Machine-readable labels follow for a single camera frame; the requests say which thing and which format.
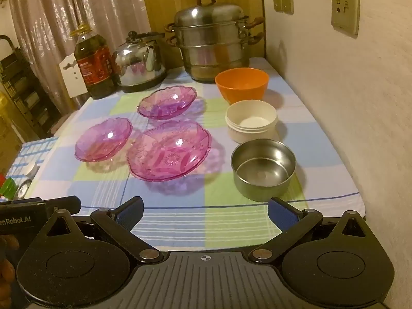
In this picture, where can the pastel checked tablecloth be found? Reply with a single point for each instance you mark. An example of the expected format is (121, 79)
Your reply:
(180, 206)

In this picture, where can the stainless steel bowl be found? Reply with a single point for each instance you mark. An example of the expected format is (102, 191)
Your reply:
(264, 170)

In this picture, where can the orange plastic bowl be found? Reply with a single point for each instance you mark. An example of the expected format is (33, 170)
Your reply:
(241, 94)

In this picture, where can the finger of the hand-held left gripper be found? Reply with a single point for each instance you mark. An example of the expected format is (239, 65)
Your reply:
(64, 205)

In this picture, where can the stainless steel kettle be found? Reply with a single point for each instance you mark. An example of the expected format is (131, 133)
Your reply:
(138, 67)

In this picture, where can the white wooden chair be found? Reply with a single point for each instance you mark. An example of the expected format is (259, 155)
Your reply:
(72, 80)

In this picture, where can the patterned curtain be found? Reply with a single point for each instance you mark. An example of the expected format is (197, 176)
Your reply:
(48, 13)

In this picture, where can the green plastic object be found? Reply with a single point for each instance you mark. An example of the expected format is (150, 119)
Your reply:
(8, 188)

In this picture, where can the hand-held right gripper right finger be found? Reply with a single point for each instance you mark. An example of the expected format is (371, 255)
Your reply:
(280, 213)

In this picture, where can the beige wall data outlet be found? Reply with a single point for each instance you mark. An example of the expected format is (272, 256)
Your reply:
(345, 12)

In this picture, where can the small steel dish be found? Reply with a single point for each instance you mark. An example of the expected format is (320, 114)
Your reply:
(22, 190)

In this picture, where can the large purple glass plate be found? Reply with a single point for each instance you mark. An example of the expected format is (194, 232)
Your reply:
(167, 154)

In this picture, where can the black metal rack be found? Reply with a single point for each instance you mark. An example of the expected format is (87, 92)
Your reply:
(22, 83)

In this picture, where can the small purple glass plate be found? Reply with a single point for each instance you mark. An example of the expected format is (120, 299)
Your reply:
(167, 103)
(103, 140)

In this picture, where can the person's left hand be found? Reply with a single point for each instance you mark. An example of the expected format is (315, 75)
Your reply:
(6, 272)

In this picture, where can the blue checked cloth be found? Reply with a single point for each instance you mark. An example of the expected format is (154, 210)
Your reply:
(35, 149)

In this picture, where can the stainless steel steamer pot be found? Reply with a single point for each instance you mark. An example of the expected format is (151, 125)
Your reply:
(212, 45)

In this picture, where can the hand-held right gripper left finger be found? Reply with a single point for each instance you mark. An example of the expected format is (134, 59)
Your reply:
(130, 211)

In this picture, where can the cooking oil bottle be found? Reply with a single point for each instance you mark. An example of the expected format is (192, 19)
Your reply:
(95, 64)

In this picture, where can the white plastic bowl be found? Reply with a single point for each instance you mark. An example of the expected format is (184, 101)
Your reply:
(251, 124)

